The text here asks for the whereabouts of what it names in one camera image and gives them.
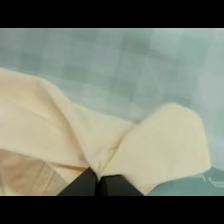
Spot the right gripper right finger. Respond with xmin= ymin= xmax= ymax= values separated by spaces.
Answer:
xmin=99 ymin=174 xmax=145 ymax=197

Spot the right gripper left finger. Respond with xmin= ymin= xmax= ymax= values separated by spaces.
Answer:
xmin=57 ymin=167 xmax=99 ymax=197

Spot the cream T-shirt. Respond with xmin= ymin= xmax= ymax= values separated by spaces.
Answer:
xmin=0 ymin=67 xmax=212 ymax=197

